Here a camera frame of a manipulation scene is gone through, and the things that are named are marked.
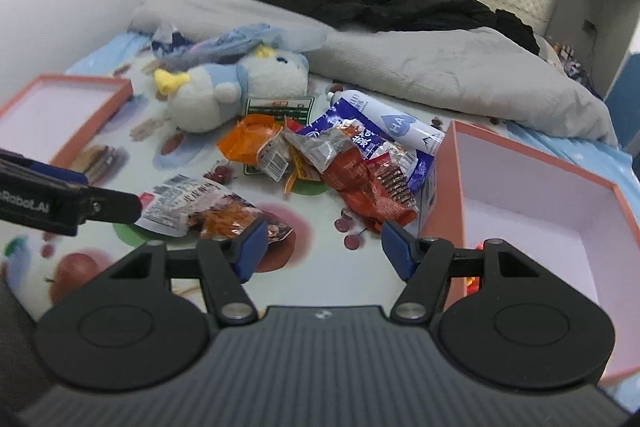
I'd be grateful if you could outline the silver snack packet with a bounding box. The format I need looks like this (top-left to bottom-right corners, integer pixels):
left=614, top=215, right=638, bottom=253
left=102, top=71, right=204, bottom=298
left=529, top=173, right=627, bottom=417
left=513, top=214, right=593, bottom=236
left=285, top=127, right=351, bottom=182

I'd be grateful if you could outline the clear packet with orange strips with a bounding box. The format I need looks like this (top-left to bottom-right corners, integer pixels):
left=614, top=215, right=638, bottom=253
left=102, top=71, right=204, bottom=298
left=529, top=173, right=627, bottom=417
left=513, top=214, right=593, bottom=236
left=132, top=174, right=296, bottom=244

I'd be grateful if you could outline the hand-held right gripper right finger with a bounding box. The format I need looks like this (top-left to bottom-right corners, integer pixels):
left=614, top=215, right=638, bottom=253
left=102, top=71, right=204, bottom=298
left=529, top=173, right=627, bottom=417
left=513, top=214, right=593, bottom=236
left=380, top=221, right=544, bottom=323

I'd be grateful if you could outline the orange snack packet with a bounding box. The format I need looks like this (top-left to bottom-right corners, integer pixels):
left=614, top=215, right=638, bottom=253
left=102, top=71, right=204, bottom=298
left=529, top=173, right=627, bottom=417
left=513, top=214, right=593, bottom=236
left=216, top=114, right=291, bottom=181

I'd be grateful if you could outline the blue snack packet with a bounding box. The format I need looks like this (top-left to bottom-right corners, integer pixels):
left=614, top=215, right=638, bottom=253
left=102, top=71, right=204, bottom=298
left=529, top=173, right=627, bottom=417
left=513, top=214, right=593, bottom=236
left=295, top=99, right=436, bottom=208

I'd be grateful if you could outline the pink cardboard box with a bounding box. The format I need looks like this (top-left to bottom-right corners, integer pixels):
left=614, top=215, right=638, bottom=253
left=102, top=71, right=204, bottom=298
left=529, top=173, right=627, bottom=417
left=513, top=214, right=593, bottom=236
left=417, top=119, right=640, bottom=388

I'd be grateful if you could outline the crumpled red snack packet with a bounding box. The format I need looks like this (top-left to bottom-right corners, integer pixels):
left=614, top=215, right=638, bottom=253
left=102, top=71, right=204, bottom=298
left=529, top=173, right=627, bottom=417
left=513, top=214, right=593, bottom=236
left=320, top=147, right=388, bottom=234

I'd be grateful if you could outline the fruit printed sheet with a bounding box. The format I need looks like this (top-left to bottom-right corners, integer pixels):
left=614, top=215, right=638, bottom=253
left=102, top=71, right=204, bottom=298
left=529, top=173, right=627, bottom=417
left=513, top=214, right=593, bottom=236
left=0, top=27, right=640, bottom=360

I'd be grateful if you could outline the white tube with blue heart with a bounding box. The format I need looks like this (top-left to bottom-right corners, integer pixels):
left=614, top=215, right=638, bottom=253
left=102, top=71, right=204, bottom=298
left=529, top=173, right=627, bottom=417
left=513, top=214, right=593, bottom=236
left=325, top=89, right=446, bottom=155

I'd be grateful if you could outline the colourful patterned cloth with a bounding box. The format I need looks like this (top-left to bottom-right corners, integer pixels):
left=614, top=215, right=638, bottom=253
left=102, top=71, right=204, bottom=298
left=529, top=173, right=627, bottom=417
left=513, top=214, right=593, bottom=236
left=547, top=39, right=601, bottom=94

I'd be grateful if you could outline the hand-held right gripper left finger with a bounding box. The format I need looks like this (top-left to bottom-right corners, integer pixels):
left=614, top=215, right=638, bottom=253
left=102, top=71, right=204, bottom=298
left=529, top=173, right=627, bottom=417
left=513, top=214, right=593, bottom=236
left=102, top=219, right=271, bottom=326

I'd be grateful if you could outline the blue and white plush toy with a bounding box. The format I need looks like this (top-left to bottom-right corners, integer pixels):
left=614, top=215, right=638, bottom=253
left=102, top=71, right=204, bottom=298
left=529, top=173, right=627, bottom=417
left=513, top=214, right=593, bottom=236
left=152, top=44, right=310, bottom=135

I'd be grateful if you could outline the grey blanket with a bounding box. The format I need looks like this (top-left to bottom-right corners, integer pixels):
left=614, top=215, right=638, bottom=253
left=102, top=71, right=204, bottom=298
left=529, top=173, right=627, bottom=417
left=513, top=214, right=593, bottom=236
left=129, top=0, right=621, bottom=151

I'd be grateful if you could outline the small red tofu snack packet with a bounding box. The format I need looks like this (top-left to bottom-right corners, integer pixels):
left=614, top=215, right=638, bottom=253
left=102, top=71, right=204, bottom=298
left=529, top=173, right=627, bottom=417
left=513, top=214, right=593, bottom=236
left=367, top=152, right=419, bottom=228

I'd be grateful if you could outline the pink cardboard box lid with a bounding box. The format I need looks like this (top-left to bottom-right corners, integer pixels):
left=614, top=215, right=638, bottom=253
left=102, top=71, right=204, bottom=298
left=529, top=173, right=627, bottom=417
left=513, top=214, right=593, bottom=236
left=0, top=74, right=135, bottom=171

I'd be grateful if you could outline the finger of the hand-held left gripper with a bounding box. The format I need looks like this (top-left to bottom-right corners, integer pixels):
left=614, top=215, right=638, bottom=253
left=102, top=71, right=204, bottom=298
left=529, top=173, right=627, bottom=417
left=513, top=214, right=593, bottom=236
left=21, top=160, right=91, bottom=186
left=75, top=184, right=144, bottom=226

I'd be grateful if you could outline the green snack packet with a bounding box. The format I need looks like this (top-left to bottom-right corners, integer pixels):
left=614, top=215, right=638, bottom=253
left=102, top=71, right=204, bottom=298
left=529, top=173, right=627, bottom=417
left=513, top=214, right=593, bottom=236
left=242, top=96, right=316, bottom=178

